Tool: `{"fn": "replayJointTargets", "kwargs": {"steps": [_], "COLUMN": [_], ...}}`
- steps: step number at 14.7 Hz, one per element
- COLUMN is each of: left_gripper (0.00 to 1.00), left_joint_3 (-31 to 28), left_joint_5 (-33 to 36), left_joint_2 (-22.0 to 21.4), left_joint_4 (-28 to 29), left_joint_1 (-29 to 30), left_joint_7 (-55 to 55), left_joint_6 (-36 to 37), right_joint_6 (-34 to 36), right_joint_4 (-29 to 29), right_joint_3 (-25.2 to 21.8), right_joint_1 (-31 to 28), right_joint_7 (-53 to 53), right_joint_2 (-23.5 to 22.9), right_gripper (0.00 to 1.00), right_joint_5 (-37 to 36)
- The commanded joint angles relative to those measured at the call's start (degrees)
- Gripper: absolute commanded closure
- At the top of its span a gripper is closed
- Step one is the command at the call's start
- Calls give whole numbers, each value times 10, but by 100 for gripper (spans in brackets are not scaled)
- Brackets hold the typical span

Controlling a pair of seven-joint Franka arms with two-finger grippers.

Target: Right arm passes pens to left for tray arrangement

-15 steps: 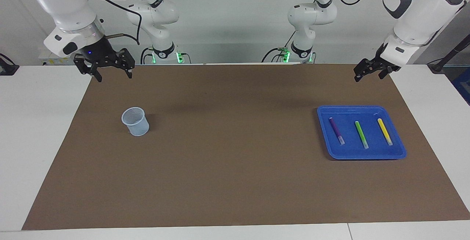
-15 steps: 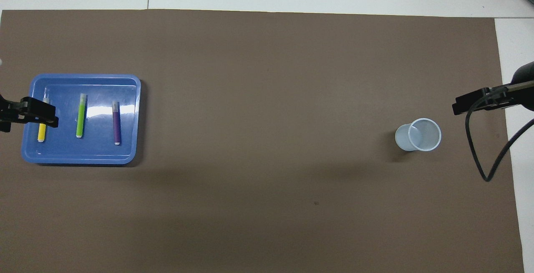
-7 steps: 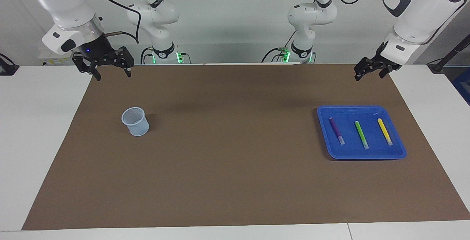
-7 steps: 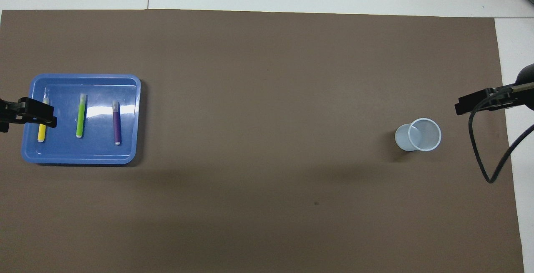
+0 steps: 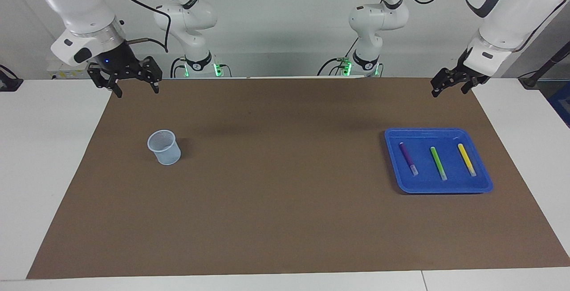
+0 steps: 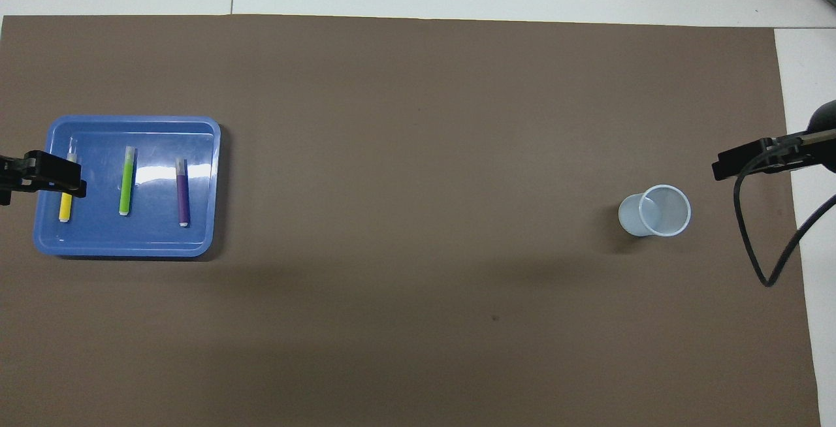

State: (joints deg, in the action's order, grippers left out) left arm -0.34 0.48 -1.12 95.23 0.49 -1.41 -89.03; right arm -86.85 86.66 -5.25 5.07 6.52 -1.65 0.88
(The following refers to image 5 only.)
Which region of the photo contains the black stand pole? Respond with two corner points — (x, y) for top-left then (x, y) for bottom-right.
(518, 42), (570, 89)

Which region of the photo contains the black clamp device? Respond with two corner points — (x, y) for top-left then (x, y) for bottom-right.
(0, 64), (24, 92)

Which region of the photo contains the brown table mat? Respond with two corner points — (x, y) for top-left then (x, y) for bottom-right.
(26, 77), (570, 279)

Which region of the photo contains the blue plastic tray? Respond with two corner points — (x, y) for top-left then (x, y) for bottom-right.
(384, 127), (494, 194)

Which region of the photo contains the purple pen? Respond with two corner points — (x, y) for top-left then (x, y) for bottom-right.
(399, 142), (419, 177)

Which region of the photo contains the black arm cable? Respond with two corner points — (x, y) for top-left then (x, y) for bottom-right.
(401, 0), (568, 53)
(102, 0), (172, 53)

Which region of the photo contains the blue crate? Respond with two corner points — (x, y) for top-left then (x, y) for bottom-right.
(549, 82), (570, 128)

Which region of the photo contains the translucent plastic cup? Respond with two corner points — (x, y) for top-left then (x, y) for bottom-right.
(147, 130), (182, 166)

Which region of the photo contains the green pen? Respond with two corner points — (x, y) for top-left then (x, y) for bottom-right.
(430, 146), (448, 181)

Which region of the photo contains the yellow pen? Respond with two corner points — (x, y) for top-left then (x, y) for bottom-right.
(457, 143), (477, 177)

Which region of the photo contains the white power strip box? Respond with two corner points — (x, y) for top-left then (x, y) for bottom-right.
(46, 60), (97, 80)

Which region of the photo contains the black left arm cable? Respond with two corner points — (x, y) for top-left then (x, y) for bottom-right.
(401, 0), (568, 53)

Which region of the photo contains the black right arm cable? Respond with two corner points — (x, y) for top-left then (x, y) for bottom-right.
(102, 0), (172, 53)

